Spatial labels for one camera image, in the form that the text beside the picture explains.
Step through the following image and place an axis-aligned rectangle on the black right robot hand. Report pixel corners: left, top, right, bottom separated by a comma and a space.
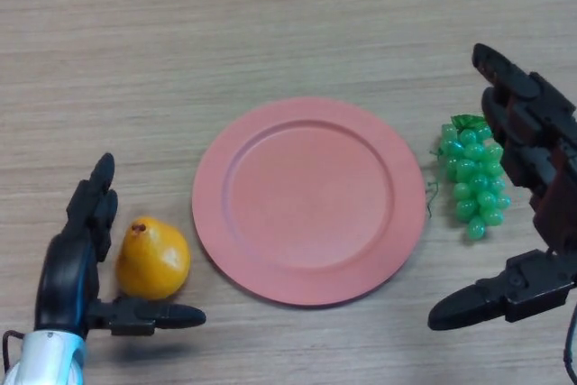
426, 42, 577, 331

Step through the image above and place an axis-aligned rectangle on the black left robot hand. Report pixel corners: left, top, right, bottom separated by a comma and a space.
34, 152, 207, 339

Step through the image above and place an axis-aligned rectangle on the yellow pear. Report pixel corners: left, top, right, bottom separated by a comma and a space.
115, 215, 192, 302

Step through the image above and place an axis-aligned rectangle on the pink round plate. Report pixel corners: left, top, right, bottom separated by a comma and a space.
191, 96, 427, 308

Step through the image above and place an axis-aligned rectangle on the green grape bunch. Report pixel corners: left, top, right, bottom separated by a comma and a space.
426, 114, 512, 243

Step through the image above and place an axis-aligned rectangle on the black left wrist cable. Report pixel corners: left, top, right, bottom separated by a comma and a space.
1, 330, 26, 373

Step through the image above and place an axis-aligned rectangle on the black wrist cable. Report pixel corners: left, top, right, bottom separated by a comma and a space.
560, 301, 577, 382
1, 330, 26, 373

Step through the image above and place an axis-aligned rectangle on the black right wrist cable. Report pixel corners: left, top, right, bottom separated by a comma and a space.
560, 301, 577, 382

